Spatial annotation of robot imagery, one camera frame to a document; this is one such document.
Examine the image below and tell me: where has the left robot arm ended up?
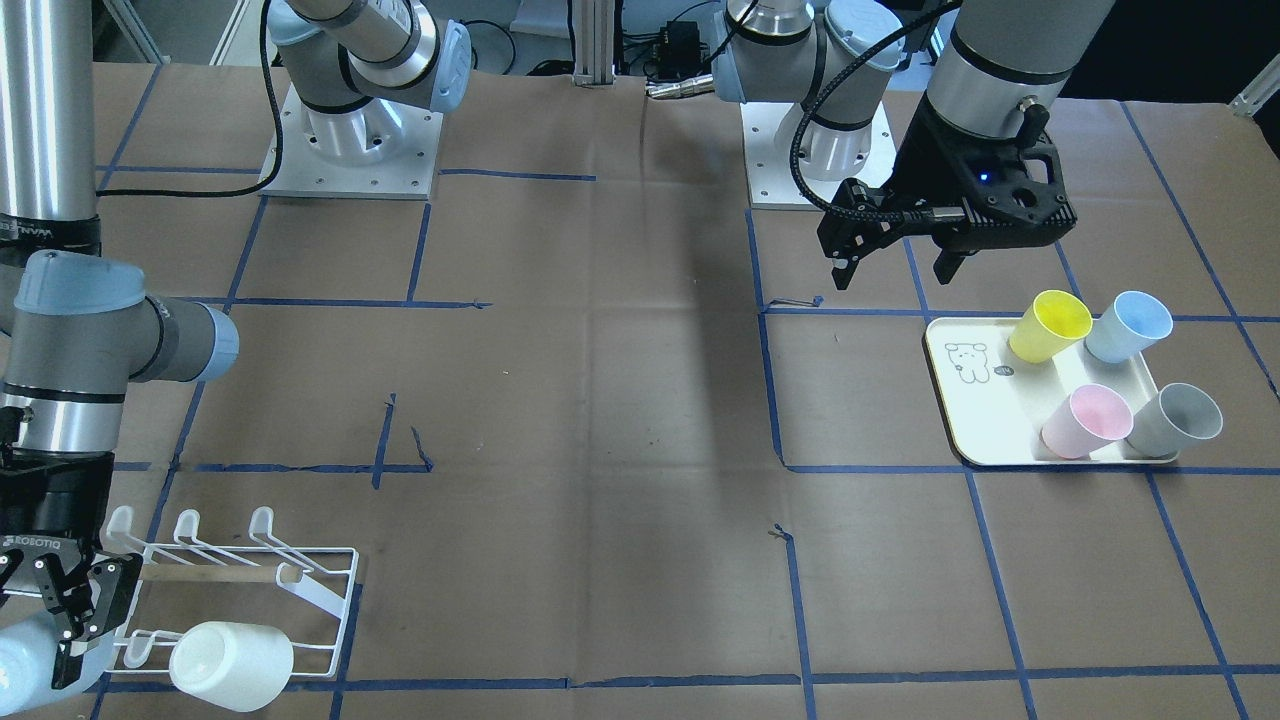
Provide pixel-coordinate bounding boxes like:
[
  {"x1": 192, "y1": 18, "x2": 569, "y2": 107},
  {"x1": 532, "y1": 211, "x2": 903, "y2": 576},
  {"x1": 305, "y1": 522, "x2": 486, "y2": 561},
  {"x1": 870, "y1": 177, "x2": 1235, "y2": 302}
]
[{"x1": 704, "y1": 1, "x2": 1114, "y2": 290}]

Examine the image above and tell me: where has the pink cup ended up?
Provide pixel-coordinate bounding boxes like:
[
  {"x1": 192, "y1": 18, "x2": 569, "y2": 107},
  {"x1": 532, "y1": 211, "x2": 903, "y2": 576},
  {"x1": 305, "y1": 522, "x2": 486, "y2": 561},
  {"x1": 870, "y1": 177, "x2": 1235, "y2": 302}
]
[{"x1": 1039, "y1": 383, "x2": 1134, "y2": 460}]

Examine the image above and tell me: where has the light blue cup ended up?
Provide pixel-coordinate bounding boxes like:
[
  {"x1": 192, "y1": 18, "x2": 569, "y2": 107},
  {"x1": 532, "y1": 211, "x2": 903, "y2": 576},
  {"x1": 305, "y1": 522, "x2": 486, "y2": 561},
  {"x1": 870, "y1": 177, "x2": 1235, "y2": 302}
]
[{"x1": 1, "y1": 610, "x2": 114, "y2": 717}]

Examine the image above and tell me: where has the light blue cup tray corner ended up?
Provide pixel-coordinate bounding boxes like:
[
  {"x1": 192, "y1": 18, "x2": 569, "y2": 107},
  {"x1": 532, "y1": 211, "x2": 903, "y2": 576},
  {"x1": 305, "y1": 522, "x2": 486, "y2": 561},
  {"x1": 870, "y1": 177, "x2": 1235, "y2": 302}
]
[{"x1": 1085, "y1": 290, "x2": 1174, "y2": 364}]

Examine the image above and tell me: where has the grey cup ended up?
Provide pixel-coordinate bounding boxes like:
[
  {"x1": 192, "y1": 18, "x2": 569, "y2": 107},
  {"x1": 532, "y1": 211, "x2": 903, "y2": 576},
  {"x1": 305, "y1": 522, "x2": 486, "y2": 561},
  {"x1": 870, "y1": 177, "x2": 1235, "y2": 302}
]
[{"x1": 1126, "y1": 383, "x2": 1224, "y2": 457}]

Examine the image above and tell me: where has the yellow cup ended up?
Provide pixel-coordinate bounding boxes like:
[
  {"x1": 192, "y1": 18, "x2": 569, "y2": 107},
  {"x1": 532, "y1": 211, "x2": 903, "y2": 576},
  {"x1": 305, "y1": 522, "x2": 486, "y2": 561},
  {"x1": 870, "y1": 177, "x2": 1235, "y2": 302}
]
[{"x1": 1007, "y1": 290, "x2": 1093, "y2": 364}]

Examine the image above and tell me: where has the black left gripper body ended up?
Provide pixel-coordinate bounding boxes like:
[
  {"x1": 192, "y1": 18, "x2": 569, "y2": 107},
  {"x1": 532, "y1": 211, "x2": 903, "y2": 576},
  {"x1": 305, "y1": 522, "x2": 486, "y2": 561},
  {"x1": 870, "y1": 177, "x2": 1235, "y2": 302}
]
[{"x1": 817, "y1": 96, "x2": 1078, "y2": 263}]

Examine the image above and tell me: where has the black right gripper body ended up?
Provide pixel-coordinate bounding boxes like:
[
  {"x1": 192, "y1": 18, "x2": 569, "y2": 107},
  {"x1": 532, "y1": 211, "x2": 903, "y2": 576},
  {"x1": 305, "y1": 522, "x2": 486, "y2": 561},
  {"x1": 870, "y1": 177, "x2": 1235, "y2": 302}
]
[{"x1": 1, "y1": 448, "x2": 115, "y2": 601}]

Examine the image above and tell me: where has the white wire cup rack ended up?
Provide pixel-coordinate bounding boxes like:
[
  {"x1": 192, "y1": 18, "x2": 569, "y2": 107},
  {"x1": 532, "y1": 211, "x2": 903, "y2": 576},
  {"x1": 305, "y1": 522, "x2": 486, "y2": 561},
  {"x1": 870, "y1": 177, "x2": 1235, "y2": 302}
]
[{"x1": 105, "y1": 505, "x2": 362, "y2": 682}]

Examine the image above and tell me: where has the white ikea cup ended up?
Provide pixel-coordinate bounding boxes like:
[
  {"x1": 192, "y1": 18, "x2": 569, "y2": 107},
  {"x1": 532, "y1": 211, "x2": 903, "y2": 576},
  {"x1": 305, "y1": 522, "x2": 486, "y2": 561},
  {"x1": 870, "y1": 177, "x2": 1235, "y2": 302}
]
[{"x1": 169, "y1": 621, "x2": 294, "y2": 714}]

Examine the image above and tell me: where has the cream plastic tray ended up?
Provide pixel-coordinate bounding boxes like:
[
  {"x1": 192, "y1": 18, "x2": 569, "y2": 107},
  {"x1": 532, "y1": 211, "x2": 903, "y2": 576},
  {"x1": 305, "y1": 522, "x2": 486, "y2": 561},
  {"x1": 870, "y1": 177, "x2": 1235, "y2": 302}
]
[{"x1": 923, "y1": 316, "x2": 1158, "y2": 468}]

